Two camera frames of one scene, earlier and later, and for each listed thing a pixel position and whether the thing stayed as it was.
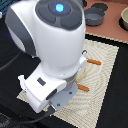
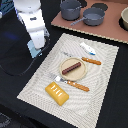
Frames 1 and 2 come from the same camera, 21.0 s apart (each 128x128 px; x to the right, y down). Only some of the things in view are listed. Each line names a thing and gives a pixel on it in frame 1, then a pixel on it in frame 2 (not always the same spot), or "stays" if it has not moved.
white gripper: (38, 85) -> (33, 22)
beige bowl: (123, 19) stays
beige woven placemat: (84, 108) stays
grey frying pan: (94, 16) stays
